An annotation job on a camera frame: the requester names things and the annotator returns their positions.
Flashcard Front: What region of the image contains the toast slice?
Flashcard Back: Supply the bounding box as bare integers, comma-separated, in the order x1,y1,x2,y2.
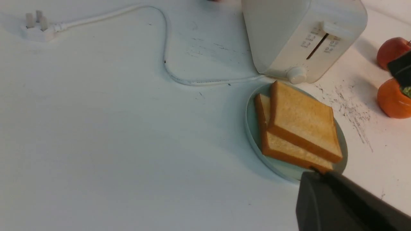
254,94,334,173
267,81,343,163

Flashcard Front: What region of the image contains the red apple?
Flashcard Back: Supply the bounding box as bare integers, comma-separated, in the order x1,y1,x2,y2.
376,37,411,71

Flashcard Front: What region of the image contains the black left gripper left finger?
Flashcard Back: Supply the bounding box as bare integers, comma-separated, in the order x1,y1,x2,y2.
296,171,411,231

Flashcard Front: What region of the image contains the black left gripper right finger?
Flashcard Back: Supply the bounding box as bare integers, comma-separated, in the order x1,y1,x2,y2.
387,51,411,88

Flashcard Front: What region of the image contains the orange persimmon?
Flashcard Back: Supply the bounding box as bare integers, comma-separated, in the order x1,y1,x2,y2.
377,78,411,119

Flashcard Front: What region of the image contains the white power cord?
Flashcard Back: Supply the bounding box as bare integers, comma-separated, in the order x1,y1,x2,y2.
53,4,267,86

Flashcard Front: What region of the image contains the white two-slot toaster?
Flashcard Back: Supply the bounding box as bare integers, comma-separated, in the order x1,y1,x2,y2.
241,0,368,84

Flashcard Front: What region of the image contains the white power plug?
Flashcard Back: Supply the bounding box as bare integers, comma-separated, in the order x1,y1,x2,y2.
21,10,62,42

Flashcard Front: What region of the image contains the pale green round plate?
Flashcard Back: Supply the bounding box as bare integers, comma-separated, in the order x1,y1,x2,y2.
244,84,348,184

